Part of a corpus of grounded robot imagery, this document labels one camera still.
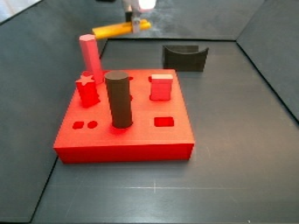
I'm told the black curved regrasp stand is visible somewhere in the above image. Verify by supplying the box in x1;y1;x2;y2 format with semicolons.
163;45;209;72

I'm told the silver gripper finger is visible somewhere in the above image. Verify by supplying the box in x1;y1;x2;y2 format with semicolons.
131;0;141;33
123;0;132;22

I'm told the red hexagonal tall peg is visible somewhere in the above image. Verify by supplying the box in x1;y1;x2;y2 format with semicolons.
79;34;104;84

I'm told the red star peg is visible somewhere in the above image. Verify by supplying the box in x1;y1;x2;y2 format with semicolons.
75;75;100;108

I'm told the red square peg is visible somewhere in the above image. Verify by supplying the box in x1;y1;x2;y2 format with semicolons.
149;74;173;101

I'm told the yellow two-pronged square-circle object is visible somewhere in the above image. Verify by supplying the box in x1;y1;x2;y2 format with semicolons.
91;18;152;40

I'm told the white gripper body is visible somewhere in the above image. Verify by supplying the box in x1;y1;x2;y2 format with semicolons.
121;0;156;12

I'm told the red fixture base block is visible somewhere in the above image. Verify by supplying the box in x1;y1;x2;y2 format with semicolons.
53;69;195;164

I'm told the dark brown cylinder peg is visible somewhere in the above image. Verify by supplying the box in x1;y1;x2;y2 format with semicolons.
105;71;133;129

